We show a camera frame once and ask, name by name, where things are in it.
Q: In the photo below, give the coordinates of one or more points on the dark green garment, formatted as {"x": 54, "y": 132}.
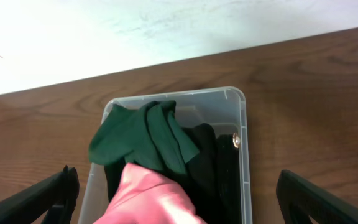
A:
{"x": 149, "y": 136}

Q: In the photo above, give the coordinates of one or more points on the plain black garment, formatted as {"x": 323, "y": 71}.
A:
{"x": 200, "y": 183}

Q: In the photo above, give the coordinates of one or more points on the clear plastic storage bin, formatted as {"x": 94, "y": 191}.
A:
{"x": 224, "y": 108}

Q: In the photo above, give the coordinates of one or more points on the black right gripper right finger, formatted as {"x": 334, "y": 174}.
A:
{"x": 301, "y": 202}

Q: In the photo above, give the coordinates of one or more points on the pink garment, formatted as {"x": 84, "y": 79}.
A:
{"x": 145, "y": 196}

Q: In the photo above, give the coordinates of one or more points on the black glittery garment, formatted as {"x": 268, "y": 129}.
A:
{"x": 228, "y": 178}

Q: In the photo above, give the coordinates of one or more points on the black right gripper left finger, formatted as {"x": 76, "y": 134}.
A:
{"x": 55, "y": 197}

